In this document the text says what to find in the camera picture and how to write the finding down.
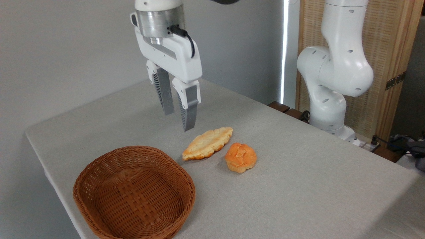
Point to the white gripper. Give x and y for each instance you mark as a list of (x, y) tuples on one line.
[(176, 59)]

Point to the round orange bread bun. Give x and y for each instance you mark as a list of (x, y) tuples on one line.
[(240, 157)]

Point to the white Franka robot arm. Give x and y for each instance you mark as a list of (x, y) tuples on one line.
[(338, 66)]

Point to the flat leaf-shaped bread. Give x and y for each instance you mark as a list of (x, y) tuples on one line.
[(207, 144)]

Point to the dark brown wooden block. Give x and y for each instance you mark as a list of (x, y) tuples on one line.
[(294, 114), (278, 106), (386, 154)]

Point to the brown wicker basket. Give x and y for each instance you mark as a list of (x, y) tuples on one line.
[(132, 199)]

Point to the grey tablecloth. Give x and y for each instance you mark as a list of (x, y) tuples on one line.
[(298, 199)]

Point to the white power strip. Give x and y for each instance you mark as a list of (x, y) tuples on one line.
[(365, 145)]

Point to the wooden woven folding screen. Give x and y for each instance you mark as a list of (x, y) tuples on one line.
[(385, 39)]

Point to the metal screen hinge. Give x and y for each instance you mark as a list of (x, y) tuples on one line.
[(395, 81)]

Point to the dark grey bag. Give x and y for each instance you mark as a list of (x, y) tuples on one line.
[(411, 149)]

